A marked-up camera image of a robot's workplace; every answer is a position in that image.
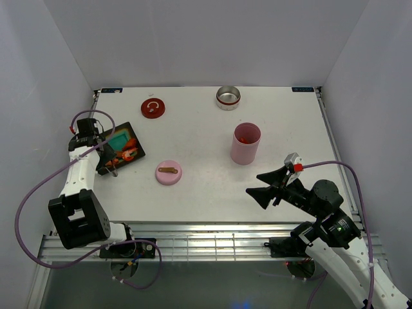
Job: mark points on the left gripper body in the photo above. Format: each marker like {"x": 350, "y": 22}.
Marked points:
{"x": 106, "y": 156}

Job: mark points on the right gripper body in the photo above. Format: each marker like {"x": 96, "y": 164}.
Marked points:
{"x": 295, "y": 194}

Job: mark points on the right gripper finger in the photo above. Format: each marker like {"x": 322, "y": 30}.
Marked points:
{"x": 276, "y": 178}
{"x": 264, "y": 196}

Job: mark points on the metal tongs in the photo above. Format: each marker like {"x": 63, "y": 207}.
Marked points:
{"x": 114, "y": 171}

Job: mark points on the red sausage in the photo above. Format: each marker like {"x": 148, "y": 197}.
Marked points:
{"x": 243, "y": 140}

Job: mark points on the pink cylindrical container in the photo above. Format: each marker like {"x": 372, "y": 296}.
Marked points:
{"x": 244, "y": 154}

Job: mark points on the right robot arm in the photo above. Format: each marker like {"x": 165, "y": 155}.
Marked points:
{"x": 333, "y": 239}

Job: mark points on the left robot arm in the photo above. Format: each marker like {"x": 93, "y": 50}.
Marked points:
{"x": 77, "y": 214}

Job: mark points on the black square food plate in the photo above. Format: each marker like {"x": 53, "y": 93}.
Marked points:
{"x": 122, "y": 134}

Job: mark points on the left blue label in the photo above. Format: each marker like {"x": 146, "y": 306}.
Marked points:
{"x": 111, "y": 90}

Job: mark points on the blue label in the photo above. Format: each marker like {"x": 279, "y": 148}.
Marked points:
{"x": 111, "y": 90}
{"x": 303, "y": 89}

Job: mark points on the red round lid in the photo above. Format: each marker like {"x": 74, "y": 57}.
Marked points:
{"x": 152, "y": 108}

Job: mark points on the right blue label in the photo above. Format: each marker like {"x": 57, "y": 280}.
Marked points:
{"x": 303, "y": 89}

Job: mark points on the metal bowl with red band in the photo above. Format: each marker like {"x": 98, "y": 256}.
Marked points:
{"x": 228, "y": 98}

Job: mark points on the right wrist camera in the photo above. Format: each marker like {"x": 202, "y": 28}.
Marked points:
{"x": 294, "y": 164}

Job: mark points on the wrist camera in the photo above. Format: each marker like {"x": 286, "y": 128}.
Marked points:
{"x": 294, "y": 164}
{"x": 86, "y": 127}

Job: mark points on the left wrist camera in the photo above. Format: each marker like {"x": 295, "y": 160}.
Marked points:
{"x": 86, "y": 127}

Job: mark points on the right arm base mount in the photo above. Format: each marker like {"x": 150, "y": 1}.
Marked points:
{"x": 289, "y": 247}

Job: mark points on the pink lid with brown handle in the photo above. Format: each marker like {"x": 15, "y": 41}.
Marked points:
{"x": 168, "y": 172}

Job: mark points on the aluminium frame rail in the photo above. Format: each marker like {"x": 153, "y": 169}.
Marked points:
{"x": 197, "y": 242}

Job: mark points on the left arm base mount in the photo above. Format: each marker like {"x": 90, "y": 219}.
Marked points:
{"x": 130, "y": 251}

